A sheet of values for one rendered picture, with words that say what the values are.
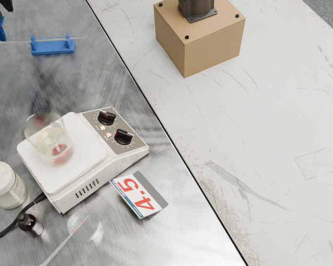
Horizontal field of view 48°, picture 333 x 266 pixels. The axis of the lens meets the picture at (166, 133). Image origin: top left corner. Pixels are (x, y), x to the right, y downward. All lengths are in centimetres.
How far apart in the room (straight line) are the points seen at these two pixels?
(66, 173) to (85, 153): 5
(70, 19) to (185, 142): 46
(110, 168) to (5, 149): 24
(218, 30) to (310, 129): 27
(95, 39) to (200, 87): 29
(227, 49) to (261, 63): 9
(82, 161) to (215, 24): 38
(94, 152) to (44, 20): 48
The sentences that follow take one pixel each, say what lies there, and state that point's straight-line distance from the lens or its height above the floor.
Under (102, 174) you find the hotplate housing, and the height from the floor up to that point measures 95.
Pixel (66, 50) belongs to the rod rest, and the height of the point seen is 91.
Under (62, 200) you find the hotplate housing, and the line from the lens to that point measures 66.
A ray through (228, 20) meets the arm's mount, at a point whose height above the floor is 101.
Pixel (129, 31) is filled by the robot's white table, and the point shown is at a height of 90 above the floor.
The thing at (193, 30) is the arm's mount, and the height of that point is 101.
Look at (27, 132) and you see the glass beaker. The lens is 62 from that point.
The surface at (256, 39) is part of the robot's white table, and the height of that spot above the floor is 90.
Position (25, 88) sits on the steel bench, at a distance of 89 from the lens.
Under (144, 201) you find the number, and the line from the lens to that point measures 67.
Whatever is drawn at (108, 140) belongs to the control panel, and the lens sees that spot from 69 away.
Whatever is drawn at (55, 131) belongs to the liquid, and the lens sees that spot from 65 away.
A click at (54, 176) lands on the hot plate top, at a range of 65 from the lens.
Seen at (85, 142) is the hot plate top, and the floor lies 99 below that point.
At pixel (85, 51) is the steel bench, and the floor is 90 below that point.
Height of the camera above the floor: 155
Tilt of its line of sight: 58 degrees down
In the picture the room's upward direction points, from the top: 4 degrees counter-clockwise
